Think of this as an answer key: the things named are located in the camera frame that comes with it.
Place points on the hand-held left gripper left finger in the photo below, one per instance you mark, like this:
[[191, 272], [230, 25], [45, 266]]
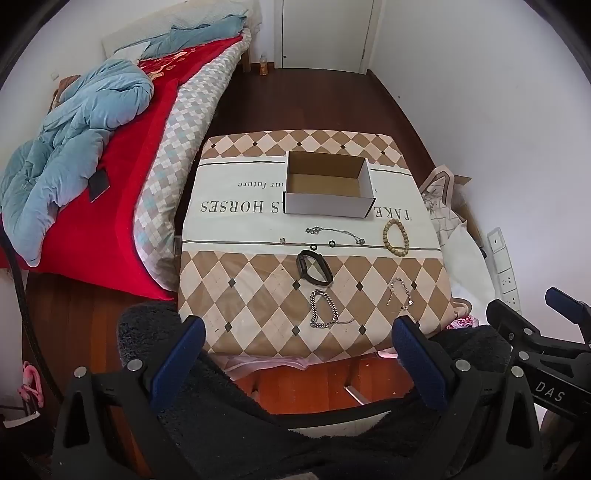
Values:
[[181, 355]]

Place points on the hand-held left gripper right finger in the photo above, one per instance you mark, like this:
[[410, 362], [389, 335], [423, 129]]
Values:
[[418, 364]]

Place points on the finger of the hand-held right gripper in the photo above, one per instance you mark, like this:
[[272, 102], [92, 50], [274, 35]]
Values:
[[565, 302], [508, 318]]

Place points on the black fitness band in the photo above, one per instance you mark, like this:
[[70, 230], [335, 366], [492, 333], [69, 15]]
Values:
[[303, 262]]

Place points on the cardboard box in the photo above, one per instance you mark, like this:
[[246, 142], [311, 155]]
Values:
[[323, 203]]

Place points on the black fleece garment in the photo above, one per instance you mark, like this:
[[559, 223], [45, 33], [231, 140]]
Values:
[[152, 323]]

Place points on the pink cloth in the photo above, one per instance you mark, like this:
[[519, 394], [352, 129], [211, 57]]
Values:
[[461, 321]]

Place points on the white power strip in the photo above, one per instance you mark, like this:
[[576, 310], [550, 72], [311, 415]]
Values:
[[503, 267]]

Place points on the white plastic bag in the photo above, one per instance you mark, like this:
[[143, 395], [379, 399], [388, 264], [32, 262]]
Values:
[[471, 272]]

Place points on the bed with red blanket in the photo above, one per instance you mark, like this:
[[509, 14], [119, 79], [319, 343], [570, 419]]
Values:
[[92, 230]]

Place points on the pink hanger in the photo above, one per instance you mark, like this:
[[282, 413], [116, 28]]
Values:
[[30, 385]]

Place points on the black phone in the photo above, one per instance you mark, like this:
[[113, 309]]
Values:
[[98, 185]]

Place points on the checked bed sheet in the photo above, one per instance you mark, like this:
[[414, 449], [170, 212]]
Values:
[[184, 120]]

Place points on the light blue duvet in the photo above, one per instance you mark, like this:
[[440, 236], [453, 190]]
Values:
[[78, 138]]

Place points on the brown cushion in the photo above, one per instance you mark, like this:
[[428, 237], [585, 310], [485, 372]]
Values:
[[64, 90]]

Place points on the orange drink bottle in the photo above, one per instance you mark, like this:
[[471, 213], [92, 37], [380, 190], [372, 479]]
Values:
[[263, 68]]

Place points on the white pillow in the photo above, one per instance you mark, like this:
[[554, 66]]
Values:
[[131, 48]]

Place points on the blue grey blanket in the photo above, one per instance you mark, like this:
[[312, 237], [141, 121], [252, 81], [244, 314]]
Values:
[[194, 34]]

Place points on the white door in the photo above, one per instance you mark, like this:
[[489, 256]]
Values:
[[323, 32]]

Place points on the metal table bracket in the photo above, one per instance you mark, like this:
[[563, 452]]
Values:
[[358, 394]]

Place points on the wooden bed frame leg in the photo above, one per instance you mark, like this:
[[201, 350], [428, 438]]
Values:
[[246, 62]]

